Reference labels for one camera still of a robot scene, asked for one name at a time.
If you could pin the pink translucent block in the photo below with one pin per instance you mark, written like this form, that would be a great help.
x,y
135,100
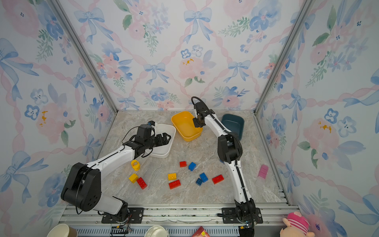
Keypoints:
x,y
263,172

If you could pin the small dark blue lego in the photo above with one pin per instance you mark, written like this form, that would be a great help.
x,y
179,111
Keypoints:
x,y
199,182

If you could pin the yellow plastic container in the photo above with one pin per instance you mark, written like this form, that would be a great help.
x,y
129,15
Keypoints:
x,y
183,122

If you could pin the red packet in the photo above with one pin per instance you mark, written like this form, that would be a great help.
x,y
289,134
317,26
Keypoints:
x,y
200,232

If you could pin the dark teal plastic container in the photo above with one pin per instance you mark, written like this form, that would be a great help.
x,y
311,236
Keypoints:
x,y
234,123

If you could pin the yellow lego brick centre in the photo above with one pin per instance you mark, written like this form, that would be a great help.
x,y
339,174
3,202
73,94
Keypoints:
x,y
172,176

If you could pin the yellow lego brick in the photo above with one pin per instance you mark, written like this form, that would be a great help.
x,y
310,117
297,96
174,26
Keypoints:
x,y
172,176
133,178

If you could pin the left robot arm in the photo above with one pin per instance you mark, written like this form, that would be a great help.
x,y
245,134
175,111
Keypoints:
x,y
83,187

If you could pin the red lego brick left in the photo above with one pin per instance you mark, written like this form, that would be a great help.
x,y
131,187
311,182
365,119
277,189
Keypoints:
x,y
142,183

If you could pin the white plastic container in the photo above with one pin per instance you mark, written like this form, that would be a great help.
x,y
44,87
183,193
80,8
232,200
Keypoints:
x,y
163,151

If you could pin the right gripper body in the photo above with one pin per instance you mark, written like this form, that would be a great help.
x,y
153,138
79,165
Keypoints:
x,y
196,123

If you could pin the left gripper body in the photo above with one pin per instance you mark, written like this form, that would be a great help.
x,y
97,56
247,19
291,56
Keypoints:
x,y
149,144

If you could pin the pink plush toy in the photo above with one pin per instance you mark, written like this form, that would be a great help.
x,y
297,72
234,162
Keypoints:
x,y
296,226

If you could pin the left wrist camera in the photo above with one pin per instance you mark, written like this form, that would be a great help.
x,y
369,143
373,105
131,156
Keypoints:
x,y
151,123

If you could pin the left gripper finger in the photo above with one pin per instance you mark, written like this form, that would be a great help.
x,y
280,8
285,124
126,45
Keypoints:
x,y
164,137
159,143

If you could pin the long red lego centre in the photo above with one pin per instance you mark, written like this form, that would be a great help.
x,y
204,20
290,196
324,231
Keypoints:
x,y
174,184

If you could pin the yellow round lego piece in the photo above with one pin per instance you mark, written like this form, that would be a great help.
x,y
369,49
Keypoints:
x,y
135,165

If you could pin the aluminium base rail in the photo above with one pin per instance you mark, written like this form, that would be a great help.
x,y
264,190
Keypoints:
x,y
177,220

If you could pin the blue lego brick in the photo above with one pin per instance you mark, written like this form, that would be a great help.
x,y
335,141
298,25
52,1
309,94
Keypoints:
x,y
203,177
192,166

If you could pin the red lego brick right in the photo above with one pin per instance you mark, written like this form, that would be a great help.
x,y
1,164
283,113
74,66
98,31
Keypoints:
x,y
217,179

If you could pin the beige paper cup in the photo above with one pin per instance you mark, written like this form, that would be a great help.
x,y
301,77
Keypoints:
x,y
62,230

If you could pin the yellow lego brick left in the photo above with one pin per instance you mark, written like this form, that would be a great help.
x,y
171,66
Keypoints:
x,y
133,178

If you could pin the white bowl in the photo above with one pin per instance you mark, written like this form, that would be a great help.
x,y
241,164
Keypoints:
x,y
156,231

